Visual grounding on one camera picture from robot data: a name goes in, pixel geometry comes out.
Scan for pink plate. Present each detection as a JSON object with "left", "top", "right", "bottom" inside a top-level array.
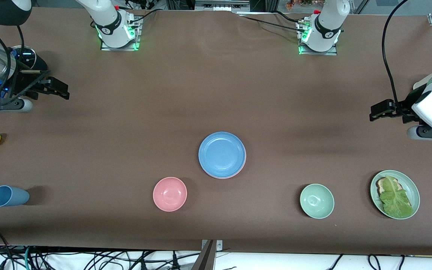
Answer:
[{"left": 203, "top": 150, "right": 247, "bottom": 180}]

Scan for blue plate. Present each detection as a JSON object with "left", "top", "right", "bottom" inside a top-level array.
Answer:
[{"left": 198, "top": 132, "right": 246, "bottom": 178}]

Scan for glass lid blue knob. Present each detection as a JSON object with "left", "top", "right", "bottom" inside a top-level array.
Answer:
[{"left": 12, "top": 46, "right": 37, "bottom": 67}]

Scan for toast bread slice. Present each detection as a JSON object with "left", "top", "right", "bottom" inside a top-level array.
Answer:
[{"left": 375, "top": 177, "right": 402, "bottom": 196}]

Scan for green plate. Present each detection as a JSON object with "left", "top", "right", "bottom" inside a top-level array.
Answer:
[{"left": 370, "top": 170, "right": 421, "bottom": 220}]

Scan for green lettuce leaf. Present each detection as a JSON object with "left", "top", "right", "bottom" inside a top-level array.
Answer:
[{"left": 378, "top": 175, "right": 414, "bottom": 219}]

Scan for green bowl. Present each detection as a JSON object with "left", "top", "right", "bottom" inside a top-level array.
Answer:
[{"left": 300, "top": 183, "right": 335, "bottom": 219}]

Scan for blue cup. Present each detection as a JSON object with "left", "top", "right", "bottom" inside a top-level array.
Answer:
[{"left": 0, "top": 185, "right": 30, "bottom": 207}]

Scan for colourful plastic food toys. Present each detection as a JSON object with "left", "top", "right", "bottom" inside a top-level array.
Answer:
[{"left": 285, "top": 0, "right": 325, "bottom": 10}]

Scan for pink bowl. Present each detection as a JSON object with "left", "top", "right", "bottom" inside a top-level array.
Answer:
[{"left": 153, "top": 177, "right": 188, "bottom": 212}]

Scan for brown table cover mat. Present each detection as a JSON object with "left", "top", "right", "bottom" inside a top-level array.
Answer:
[{"left": 0, "top": 7, "right": 432, "bottom": 255}]

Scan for grey metal box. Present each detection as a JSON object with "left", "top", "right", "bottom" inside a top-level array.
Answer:
[{"left": 195, "top": 0, "right": 250, "bottom": 12}]

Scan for black pot blue handle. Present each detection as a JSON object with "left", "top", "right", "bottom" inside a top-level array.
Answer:
[{"left": 32, "top": 55, "right": 48, "bottom": 72}]

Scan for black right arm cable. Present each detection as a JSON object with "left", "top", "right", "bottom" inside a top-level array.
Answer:
[{"left": 0, "top": 15, "right": 53, "bottom": 104}]

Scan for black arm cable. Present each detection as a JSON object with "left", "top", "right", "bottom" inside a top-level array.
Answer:
[
  {"left": 0, "top": 15, "right": 53, "bottom": 104},
  {"left": 382, "top": 0, "right": 411, "bottom": 105}
]

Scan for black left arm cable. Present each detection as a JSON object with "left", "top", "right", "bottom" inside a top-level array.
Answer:
[{"left": 382, "top": 0, "right": 411, "bottom": 105}]

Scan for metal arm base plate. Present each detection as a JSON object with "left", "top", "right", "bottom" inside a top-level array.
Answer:
[
  {"left": 100, "top": 17, "right": 141, "bottom": 51},
  {"left": 298, "top": 21, "right": 338, "bottom": 56}
]

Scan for black base cable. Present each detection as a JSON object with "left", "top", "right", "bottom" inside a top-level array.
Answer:
[
  {"left": 238, "top": 10, "right": 307, "bottom": 35},
  {"left": 126, "top": 0, "right": 166, "bottom": 30}
]

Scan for teal floor cable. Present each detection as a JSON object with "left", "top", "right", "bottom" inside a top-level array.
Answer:
[{"left": 23, "top": 246, "right": 33, "bottom": 270}]

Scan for small metal bracket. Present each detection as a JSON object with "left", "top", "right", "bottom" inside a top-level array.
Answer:
[{"left": 201, "top": 240, "right": 223, "bottom": 252}]

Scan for dark camera pole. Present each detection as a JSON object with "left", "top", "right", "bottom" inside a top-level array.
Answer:
[{"left": 192, "top": 240, "right": 216, "bottom": 270}]

